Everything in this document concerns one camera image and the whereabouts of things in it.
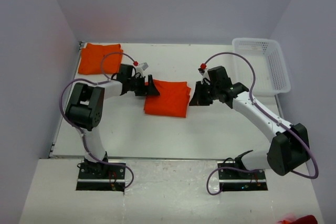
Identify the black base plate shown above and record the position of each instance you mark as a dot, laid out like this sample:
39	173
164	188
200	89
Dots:
110	178
231	180

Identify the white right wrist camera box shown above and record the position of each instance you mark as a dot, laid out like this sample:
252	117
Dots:
203	72

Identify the red cloth at edge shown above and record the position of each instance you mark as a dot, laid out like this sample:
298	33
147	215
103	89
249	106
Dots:
309	219

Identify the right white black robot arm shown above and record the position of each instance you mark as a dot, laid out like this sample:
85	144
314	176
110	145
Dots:
288	142

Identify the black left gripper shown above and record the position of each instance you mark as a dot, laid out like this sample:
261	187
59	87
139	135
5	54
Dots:
143	91

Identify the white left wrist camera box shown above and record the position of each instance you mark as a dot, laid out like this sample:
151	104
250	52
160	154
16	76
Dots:
140	68

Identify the orange t shirt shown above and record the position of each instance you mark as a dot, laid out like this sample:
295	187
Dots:
172	101
92	55

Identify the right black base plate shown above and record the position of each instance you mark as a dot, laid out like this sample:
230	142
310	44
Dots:
231	180

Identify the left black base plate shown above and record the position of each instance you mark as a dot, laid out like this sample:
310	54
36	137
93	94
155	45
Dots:
110	178

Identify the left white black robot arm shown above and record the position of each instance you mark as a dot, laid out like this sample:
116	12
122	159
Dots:
85	107

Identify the white plastic laundry basket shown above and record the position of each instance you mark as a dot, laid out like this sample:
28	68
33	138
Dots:
267	60

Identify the folded orange t shirt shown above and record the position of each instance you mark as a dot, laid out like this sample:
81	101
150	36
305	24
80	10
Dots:
92	55

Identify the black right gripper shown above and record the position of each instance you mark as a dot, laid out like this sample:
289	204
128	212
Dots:
198	99

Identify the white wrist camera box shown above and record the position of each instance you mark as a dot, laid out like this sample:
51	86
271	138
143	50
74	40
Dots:
203	72
140	68

